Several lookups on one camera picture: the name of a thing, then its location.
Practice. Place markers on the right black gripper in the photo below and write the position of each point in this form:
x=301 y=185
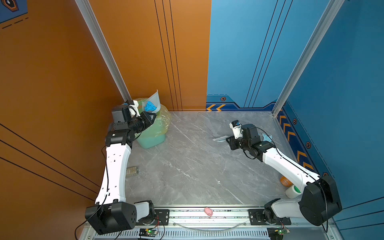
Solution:
x=231 y=142

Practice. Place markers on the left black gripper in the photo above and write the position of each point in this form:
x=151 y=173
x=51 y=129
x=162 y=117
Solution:
x=144 y=116

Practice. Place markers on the grey-blue plastic dustpan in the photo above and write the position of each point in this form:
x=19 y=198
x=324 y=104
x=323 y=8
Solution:
x=155 y=99

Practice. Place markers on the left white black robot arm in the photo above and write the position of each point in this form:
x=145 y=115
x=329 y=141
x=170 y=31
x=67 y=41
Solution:
x=111 y=212

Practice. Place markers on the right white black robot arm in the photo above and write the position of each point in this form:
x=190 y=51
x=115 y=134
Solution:
x=318 y=197

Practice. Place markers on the blue paper scrap far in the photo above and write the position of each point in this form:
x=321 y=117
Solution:
x=150 y=107

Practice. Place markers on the clear yellow bin liner bag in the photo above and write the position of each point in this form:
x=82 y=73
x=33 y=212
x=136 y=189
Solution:
x=161 y=124

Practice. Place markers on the green plastic trash bin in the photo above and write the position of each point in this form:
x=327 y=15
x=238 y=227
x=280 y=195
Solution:
x=149 y=142

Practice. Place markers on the light blue paper scrap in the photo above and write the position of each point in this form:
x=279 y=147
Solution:
x=267 y=138

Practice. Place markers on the white bottle green cap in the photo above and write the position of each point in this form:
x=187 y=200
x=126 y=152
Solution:
x=293 y=192

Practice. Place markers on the right green circuit board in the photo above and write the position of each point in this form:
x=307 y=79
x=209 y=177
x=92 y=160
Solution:
x=277 y=234

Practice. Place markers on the green circuit board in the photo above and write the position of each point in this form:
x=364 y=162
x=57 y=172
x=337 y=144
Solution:
x=277 y=234
x=148 y=234

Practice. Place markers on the left green circuit board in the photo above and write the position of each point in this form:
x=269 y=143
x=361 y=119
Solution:
x=148 y=234

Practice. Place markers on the pink toy on rail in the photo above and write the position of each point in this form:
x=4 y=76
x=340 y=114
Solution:
x=208 y=211

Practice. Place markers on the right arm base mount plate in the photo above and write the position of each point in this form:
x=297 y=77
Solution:
x=258 y=217

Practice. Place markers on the aluminium front rail frame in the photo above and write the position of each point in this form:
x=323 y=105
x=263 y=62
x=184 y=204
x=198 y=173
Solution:
x=227 y=223

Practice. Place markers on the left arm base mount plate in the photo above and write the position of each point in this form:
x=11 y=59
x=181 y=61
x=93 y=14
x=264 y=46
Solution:
x=161 y=215

